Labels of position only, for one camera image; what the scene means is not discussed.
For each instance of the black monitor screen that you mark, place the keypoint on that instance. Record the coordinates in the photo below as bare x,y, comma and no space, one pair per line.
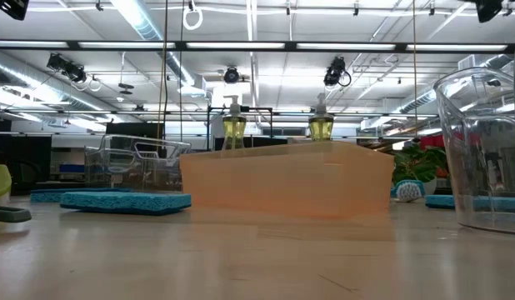
134,130

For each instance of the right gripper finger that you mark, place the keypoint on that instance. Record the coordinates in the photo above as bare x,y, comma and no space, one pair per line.
488,10

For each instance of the green potted plant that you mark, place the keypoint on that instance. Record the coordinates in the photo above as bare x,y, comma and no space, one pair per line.
418,166

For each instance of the black mounted camera device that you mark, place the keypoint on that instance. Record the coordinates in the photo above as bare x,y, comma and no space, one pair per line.
66,68
336,71
231,75

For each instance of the LED light bar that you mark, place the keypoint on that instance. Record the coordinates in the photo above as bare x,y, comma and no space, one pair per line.
182,45

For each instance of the orange cloth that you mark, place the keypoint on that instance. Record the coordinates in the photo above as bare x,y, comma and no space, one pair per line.
286,179

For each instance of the clear plastic bin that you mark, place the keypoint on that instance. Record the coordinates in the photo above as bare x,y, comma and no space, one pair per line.
478,146
136,162

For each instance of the blue dish brush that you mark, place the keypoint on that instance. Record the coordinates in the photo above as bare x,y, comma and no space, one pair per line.
408,191

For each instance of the black cabinet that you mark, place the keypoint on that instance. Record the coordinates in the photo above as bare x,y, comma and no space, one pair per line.
20,158

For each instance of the blue kitchen sponge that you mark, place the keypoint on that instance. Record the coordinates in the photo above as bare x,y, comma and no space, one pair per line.
53,195
438,201
124,203

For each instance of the red background object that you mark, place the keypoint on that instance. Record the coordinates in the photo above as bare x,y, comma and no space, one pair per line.
434,141

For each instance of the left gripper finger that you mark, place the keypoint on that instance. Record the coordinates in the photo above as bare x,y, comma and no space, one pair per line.
13,8

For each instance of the yellow-green pump soap bottle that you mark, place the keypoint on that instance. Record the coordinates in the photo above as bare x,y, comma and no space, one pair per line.
321,125
234,125

